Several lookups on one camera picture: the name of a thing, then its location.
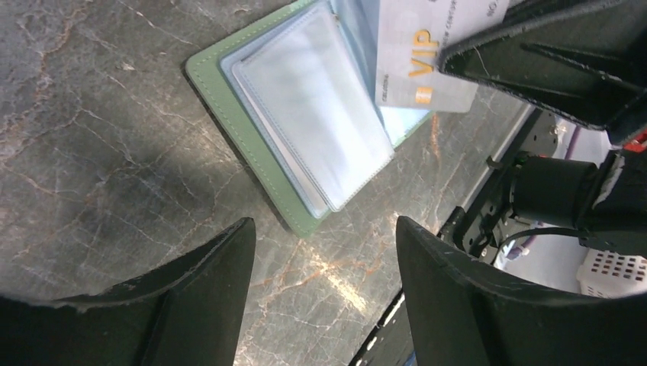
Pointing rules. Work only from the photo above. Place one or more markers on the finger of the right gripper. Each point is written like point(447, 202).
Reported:
point(582, 60)

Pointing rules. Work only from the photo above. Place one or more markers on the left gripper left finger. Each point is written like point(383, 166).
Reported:
point(188, 311)

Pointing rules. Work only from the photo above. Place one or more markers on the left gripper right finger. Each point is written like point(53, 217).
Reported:
point(540, 325)

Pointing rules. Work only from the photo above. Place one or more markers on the silver VIP card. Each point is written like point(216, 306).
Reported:
point(411, 36)

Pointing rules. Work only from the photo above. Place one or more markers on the green card holder wallet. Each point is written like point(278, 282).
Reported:
point(294, 91)

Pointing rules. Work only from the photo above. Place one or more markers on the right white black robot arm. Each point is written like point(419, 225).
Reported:
point(603, 206)

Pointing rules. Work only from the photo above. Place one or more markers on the white perforated basket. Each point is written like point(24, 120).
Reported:
point(607, 274)

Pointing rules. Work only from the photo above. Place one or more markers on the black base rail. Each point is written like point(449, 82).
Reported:
point(440, 317)

